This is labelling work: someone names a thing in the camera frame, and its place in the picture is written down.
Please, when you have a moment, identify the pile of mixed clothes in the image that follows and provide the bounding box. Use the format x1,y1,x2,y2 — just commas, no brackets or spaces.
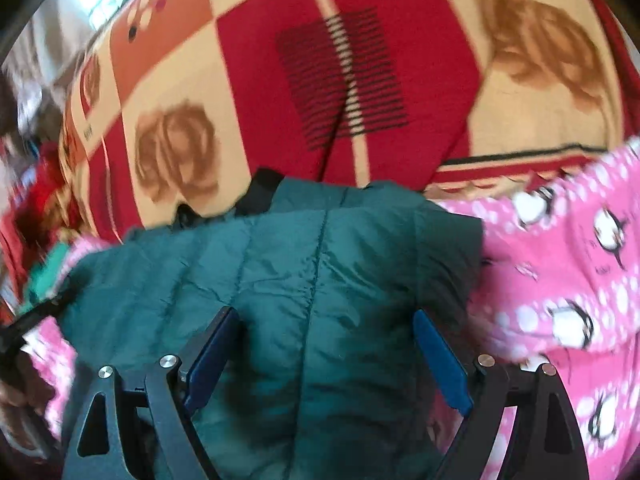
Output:
0,67,101,311

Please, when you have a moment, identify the pink penguin print blanket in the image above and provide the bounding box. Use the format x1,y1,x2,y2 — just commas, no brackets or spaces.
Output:
20,137,640,480

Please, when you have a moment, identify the rose print checked blanket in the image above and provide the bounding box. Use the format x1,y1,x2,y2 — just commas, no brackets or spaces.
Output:
57,0,626,241

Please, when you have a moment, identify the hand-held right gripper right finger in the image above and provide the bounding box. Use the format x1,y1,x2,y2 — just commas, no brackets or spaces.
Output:
412,309,591,480

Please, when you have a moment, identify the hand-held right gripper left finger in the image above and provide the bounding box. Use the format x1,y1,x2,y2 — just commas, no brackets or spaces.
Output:
62,306,240,480

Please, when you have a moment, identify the person's left forearm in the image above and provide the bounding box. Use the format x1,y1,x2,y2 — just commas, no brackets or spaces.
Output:
0,375,56,461

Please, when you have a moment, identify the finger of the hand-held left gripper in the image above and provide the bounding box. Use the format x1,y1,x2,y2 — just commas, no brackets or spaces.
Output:
15,292,76,333

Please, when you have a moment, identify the dark green puffer jacket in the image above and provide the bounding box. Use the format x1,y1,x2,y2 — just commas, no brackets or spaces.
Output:
60,169,486,480

